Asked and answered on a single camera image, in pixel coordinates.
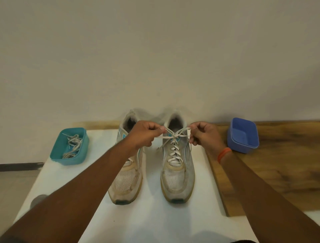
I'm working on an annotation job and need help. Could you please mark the grey tape roll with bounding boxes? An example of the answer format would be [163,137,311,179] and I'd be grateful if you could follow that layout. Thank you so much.
[29,194,48,210]

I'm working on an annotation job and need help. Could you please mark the blue plastic container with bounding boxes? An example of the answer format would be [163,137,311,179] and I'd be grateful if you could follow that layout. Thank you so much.
[227,117,260,154]

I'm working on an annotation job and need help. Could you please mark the teal plastic container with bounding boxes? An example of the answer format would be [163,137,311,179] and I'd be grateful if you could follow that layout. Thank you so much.
[49,127,90,166]

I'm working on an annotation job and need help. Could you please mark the orange thread wristband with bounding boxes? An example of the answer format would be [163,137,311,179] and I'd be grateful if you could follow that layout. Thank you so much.
[217,147,233,165]

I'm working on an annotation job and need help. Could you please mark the person's right forearm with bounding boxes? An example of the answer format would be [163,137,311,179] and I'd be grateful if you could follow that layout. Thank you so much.
[220,153,320,243]

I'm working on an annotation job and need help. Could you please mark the worn white sneaker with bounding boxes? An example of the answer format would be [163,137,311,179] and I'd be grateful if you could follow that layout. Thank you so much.
[160,111,196,205]
[108,109,144,206]

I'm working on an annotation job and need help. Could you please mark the person's right hand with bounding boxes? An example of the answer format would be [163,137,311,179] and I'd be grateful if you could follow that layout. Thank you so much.
[189,121,227,160]

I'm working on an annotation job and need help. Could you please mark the person's left forearm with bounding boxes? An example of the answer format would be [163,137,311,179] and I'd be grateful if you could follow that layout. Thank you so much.
[0,143,135,243]

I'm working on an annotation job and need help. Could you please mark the person's left hand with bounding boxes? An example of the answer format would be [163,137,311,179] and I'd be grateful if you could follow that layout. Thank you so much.
[124,120,167,157]

